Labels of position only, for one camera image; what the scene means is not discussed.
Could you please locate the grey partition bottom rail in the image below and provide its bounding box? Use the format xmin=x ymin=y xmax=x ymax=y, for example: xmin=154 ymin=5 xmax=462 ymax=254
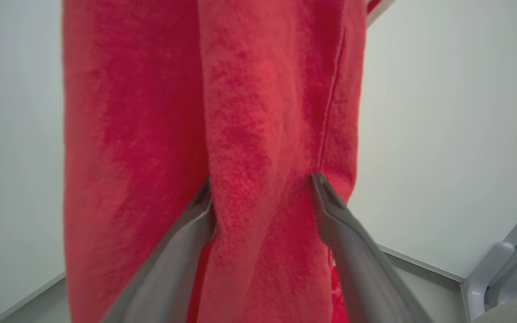
xmin=374 ymin=244 xmax=466 ymax=284
xmin=0 ymin=272 xmax=66 ymax=323

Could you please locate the red and white garment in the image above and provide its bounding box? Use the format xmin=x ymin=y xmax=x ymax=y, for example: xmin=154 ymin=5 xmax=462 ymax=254
xmin=61 ymin=0 xmax=396 ymax=323

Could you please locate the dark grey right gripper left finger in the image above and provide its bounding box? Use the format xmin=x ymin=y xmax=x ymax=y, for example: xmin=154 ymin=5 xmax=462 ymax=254
xmin=103 ymin=178 xmax=217 ymax=323

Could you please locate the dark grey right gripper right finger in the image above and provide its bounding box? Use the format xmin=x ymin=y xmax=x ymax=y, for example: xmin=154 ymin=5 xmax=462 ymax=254
xmin=310 ymin=173 xmax=435 ymax=323

